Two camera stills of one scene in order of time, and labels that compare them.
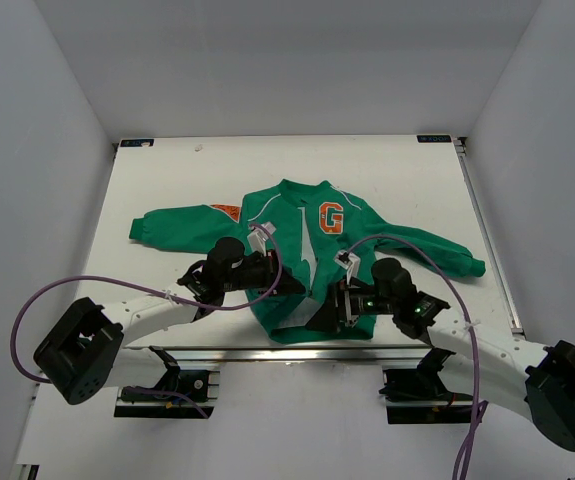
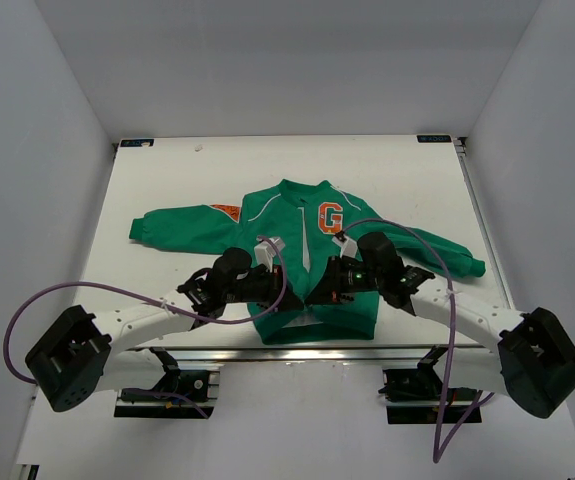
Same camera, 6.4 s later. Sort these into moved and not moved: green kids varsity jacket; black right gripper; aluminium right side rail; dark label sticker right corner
Moved: black right gripper
Not moved: green kids varsity jacket; aluminium right side rail; dark label sticker right corner
